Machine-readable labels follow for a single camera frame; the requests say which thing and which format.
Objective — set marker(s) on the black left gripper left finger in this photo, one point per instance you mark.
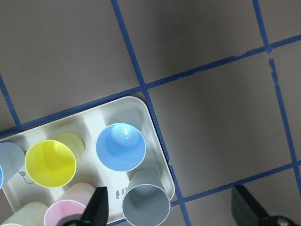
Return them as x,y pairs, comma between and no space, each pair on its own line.
97,210

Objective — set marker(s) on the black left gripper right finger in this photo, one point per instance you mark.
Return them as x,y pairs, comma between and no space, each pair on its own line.
245,209

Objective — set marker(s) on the pink plastic cup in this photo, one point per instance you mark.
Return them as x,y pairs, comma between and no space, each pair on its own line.
73,202

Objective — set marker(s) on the grey plastic cup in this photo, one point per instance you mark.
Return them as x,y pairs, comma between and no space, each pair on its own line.
146,202

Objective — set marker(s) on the cream plastic cup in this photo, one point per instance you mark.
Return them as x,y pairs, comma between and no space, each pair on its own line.
31,214

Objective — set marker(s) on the yellow plastic cup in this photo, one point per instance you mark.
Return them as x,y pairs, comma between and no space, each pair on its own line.
52,163

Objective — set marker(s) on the light blue plastic cup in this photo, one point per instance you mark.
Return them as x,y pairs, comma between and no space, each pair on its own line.
11,161

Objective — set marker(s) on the cream plastic tray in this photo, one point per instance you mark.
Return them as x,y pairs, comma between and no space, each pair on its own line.
87,125

